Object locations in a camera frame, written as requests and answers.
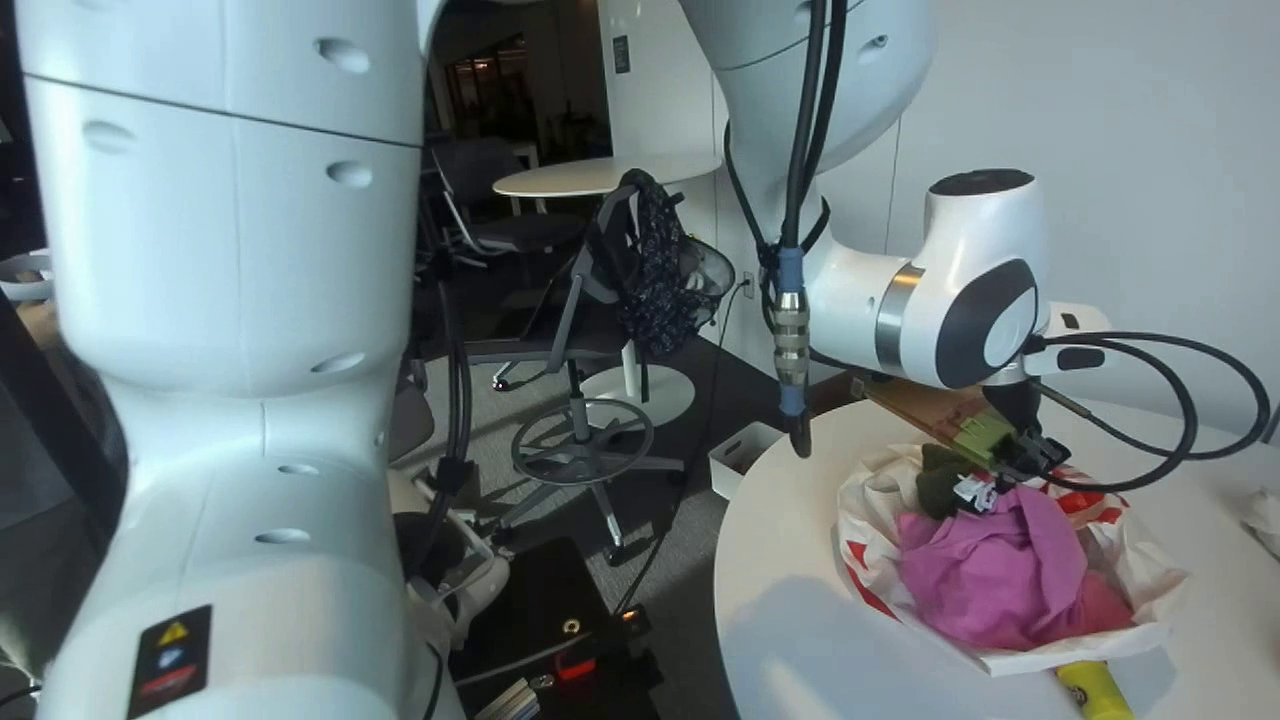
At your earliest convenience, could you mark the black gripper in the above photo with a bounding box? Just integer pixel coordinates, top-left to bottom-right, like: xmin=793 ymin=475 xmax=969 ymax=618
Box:
xmin=946 ymin=419 xmax=1077 ymax=519

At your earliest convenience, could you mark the pink t-shirt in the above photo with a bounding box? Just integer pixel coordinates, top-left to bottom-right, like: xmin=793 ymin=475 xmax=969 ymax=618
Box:
xmin=893 ymin=486 xmax=1137 ymax=655

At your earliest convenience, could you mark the small white box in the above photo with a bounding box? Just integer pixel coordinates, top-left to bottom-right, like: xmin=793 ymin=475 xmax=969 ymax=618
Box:
xmin=707 ymin=419 xmax=793 ymax=506

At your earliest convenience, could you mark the black mesh office chair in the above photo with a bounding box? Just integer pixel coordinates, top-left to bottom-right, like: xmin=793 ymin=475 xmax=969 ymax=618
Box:
xmin=492 ymin=163 xmax=741 ymax=552

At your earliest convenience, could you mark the black controller box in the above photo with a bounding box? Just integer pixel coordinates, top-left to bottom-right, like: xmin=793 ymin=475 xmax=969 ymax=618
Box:
xmin=449 ymin=537 xmax=671 ymax=720

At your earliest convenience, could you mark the round white side table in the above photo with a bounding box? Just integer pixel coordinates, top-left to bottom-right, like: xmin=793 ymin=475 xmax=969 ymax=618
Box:
xmin=489 ymin=156 xmax=723 ymax=206

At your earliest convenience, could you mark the brown green wrist camera box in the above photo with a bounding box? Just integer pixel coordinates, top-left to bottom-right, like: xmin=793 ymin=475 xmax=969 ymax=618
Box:
xmin=915 ymin=395 xmax=1021 ymax=469

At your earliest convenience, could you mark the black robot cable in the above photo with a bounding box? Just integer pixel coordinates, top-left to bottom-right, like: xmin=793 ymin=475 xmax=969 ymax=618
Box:
xmin=723 ymin=0 xmax=1276 ymax=496

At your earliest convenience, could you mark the white round pedestal base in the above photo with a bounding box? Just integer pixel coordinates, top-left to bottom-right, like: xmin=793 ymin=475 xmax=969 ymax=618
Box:
xmin=576 ymin=362 xmax=700 ymax=433

